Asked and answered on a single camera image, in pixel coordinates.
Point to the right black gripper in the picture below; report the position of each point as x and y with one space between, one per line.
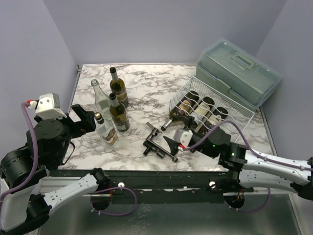
195 138

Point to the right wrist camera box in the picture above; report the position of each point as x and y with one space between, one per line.
183 137

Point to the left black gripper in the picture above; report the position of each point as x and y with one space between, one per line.
88 121

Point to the dark metal faucet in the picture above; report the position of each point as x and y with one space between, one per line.
152 146

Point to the green wine bottle silver neck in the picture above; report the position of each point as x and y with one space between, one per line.
118 114

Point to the green wine bottle front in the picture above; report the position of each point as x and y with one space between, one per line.
201 111

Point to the green wine bottle back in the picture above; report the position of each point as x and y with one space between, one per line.
118 87

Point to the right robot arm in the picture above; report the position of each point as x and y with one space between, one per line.
252 168

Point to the brown wine bottle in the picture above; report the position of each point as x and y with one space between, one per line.
182 108

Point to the clear bottle gold cap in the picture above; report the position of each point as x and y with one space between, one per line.
105 129

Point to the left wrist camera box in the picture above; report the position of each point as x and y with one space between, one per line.
48 107

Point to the green plastic toolbox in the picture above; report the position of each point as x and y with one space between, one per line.
238 75

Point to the green wine bottle black neck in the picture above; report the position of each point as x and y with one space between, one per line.
219 114

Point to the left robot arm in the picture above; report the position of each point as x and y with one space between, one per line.
21 211

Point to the clear glass bottle tall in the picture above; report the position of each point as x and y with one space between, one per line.
102 101

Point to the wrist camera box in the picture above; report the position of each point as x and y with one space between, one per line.
48 107
183 137

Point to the white wire wine rack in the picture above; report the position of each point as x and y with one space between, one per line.
236 112

